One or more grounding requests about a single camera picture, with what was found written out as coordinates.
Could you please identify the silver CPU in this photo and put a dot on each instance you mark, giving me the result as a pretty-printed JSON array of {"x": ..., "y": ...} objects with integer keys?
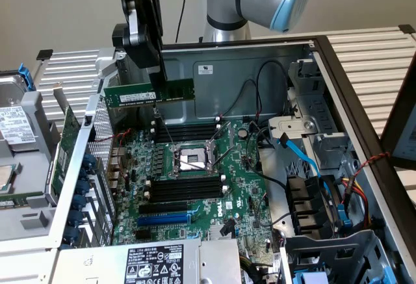
[{"x": 5, "y": 178}]

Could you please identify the long black expansion slot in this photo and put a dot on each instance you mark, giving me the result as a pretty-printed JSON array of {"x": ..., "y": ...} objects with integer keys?
[{"x": 162, "y": 207}]

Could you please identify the coin cell battery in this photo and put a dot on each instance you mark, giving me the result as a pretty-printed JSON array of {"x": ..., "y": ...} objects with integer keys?
[{"x": 242, "y": 133}]

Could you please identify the silver chipset heatsink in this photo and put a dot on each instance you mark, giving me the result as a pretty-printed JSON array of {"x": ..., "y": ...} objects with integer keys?
[{"x": 216, "y": 232}]

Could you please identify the black box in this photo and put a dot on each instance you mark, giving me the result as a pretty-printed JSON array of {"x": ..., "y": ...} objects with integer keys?
[{"x": 117, "y": 37}]

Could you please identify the blue expansion slot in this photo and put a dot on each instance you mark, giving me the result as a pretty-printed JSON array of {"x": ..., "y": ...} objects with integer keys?
[{"x": 162, "y": 219}]

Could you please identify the metal socket cover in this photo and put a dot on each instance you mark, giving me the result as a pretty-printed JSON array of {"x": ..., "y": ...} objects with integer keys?
[{"x": 228, "y": 125}]

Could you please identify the green RAM stick white label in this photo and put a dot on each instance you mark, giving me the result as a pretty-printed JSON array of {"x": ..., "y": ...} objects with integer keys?
[{"x": 130, "y": 95}]

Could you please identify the green Dell motherboard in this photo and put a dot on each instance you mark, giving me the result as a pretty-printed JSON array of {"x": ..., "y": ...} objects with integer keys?
[{"x": 234, "y": 180}]

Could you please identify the black plastic fan shroud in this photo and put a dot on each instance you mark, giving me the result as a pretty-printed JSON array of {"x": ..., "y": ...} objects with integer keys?
[{"x": 305, "y": 199}]

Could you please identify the short black expansion slot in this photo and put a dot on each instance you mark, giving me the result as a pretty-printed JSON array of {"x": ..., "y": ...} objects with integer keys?
[{"x": 143, "y": 235}]

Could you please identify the grey metal drive cage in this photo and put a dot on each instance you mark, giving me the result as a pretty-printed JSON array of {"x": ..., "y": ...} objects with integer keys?
[{"x": 325, "y": 248}]

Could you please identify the blue card retention clip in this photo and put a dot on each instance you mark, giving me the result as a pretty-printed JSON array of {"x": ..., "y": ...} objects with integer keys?
[
  {"x": 75, "y": 217},
  {"x": 79, "y": 202},
  {"x": 70, "y": 234},
  {"x": 82, "y": 188},
  {"x": 89, "y": 161}
]

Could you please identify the blue plastic disk bracket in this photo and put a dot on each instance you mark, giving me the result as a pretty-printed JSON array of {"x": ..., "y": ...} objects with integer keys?
[{"x": 26, "y": 76}]

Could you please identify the dark framed side panel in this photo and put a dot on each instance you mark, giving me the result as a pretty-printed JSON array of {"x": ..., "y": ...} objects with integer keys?
[{"x": 406, "y": 134}]

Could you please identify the CPU socket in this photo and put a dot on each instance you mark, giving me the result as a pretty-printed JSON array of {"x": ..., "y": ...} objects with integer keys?
[{"x": 191, "y": 159}]

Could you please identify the thin metal locking lever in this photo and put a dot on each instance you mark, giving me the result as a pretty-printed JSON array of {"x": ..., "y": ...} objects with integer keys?
[
  {"x": 191, "y": 163},
  {"x": 165, "y": 127},
  {"x": 227, "y": 158}
]

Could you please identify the open grey PC case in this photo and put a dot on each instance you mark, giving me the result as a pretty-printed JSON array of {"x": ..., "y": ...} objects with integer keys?
[{"x": 214, "y": 95}]

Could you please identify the silver power supply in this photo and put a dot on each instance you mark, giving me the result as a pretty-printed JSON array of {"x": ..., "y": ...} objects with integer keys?
[{"x": 97, "y": 264}]

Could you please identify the green graphics card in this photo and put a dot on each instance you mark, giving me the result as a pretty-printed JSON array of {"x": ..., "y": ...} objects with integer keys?
[{"x": 70, "y": 124}]

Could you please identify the grey metal disk bay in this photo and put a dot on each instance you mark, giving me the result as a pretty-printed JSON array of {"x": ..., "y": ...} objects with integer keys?
[{"x": 312, "y": 108}]

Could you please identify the silver hard disk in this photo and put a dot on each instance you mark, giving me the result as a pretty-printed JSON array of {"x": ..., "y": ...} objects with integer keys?
[{"x": 13, "y": 121}]

